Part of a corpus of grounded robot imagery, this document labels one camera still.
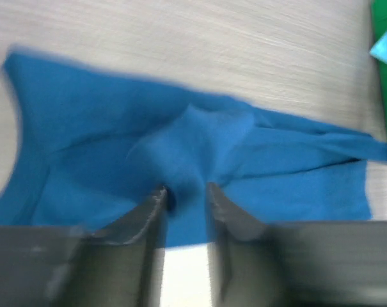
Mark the blue t shirt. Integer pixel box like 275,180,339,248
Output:
0,48,387,247

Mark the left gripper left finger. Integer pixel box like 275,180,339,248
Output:
0,187,168,306

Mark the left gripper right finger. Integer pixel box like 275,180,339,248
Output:
207,183,387,306

